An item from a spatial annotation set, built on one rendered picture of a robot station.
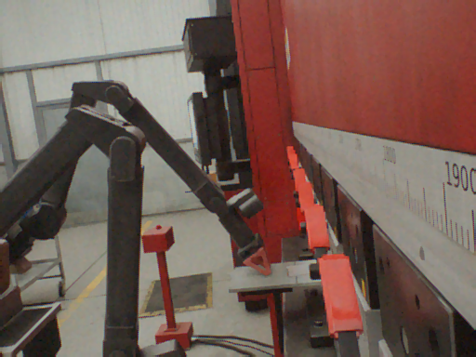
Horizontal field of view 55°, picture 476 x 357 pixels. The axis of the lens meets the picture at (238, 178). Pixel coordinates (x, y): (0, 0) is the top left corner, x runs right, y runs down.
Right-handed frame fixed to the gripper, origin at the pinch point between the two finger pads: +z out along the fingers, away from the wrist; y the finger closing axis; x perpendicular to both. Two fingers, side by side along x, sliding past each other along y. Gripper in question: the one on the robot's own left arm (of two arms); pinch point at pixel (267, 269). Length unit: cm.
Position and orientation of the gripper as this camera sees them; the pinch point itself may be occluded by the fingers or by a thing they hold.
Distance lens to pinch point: 130.7
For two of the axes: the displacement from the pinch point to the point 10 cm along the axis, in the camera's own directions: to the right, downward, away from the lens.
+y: 0.9, -1.1, 9.9
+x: -8.0, 5.8, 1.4
